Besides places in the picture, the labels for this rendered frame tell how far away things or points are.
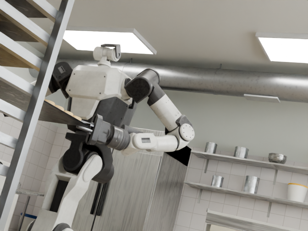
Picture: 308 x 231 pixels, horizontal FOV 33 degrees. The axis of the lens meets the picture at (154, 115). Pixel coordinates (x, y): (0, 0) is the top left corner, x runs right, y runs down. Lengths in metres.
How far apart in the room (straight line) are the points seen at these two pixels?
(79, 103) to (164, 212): 4.58
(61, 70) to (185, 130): 0.67
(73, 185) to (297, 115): 5.14
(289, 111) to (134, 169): 2.19
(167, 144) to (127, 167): 4.39
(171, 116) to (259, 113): 4.94
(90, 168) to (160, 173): 4.25
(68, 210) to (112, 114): 0.45
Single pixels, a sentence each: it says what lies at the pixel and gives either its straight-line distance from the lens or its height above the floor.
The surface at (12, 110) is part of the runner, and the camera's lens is 1.65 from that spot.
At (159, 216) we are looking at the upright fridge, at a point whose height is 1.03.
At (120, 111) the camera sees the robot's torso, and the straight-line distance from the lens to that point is 2.32.
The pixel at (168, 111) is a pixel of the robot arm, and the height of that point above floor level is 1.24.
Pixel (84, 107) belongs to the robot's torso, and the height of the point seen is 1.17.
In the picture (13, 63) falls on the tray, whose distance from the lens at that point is 1.78.
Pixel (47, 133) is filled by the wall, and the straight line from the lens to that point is 8.33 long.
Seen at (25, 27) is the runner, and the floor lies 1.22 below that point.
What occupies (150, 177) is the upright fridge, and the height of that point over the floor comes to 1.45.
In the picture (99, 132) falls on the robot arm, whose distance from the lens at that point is 2.03.
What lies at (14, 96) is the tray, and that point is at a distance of 1.84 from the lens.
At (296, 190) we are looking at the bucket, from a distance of 6.50.
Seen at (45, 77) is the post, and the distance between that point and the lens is 1.71.
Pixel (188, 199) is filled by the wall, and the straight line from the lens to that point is 7.14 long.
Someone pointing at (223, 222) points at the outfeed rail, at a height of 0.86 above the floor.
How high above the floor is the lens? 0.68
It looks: 14 degrees up
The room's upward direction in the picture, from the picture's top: 14 degrees clockwise
